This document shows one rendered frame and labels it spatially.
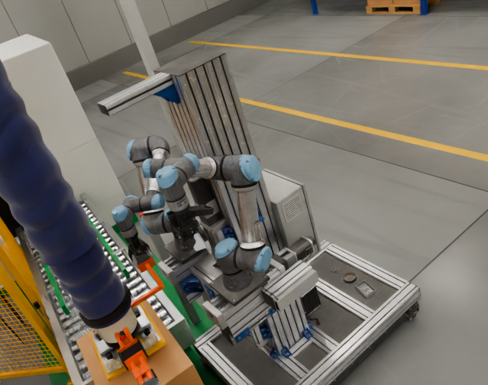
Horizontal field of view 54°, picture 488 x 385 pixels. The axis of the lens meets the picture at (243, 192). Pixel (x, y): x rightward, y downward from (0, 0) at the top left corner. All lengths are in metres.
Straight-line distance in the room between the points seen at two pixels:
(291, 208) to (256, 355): 1.05
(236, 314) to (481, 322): 1.66
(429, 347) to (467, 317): 0.33
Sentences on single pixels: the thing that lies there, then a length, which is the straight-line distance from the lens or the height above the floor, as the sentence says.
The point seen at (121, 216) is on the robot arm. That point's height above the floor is 1.48.
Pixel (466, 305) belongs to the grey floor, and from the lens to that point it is 3.51.
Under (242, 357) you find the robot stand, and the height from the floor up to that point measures 0.21.
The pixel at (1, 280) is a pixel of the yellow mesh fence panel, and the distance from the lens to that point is 3.40.
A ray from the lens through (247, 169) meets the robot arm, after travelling 2.00.
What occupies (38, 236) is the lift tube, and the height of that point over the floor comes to 1.74.
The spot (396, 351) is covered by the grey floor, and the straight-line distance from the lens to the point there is 3.28.
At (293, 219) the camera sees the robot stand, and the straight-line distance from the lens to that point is 2.59.
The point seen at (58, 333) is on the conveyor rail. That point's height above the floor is 0.59.
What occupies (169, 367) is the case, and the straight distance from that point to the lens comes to 2.30.
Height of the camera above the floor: 2.58
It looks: 31 degrees down
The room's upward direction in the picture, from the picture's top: 18 degrees counter-clockwise
